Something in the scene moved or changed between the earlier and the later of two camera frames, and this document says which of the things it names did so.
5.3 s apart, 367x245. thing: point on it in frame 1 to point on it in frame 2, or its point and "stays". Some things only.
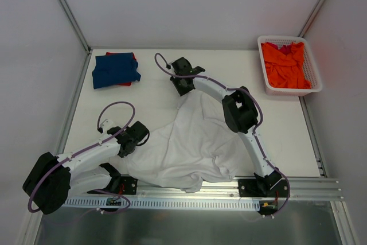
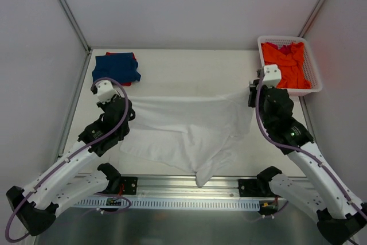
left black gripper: (124, 149) to (102, 104)
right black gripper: (182, 85) to (255, 91)
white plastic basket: (315, 78) stays
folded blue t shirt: (114, 69) stays
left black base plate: (127, 186) stays
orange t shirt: (286, 71) stays
